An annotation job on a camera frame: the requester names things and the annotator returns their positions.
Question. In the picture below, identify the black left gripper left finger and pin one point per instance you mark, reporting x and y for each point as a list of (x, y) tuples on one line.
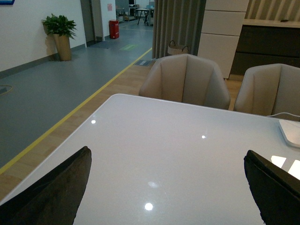
[(55, 198)]

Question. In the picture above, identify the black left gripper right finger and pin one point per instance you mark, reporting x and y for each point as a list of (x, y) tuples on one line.
[(275, 191)]

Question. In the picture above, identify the white flat device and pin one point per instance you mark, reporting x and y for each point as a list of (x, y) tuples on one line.
[(291, 132)]

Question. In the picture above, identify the beige chair right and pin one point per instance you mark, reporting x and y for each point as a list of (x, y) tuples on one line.
[(270, 90)]

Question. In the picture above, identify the beige chair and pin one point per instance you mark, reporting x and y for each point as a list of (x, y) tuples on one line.
[(270, 90), (187, 79)]

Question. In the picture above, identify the beige chair left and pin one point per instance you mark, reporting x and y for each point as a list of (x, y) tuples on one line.
[(187, 79)]

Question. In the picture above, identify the dark sideboard with counter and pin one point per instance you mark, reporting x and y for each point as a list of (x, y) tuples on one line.
[(265, 42)]

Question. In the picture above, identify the tan tall planter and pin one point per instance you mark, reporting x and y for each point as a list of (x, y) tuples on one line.
[(63, 47)]

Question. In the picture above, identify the green potted plant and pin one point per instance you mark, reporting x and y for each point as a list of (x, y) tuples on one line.
[(59, 25)]

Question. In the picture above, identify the white drawer cabinet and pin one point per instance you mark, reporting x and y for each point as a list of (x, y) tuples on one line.
[(221, 28)]

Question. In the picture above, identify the red cylindrical bin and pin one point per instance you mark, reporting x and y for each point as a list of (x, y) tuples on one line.
[(114, 29)]

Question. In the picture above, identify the gray curtain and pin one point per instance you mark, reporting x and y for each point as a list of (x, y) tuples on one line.
[(177, 20)]

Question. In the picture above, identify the pink door notice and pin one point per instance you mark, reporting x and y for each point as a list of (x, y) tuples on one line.
[(109, 7)]

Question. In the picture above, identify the distant desk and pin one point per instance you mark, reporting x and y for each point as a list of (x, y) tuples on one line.
[(148, 15)]

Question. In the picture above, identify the woven basket with handles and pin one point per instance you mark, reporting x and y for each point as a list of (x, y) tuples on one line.
[(175, 49)]

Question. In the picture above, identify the blue wall sign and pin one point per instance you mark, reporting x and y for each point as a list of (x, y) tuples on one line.
[(7, 2)]

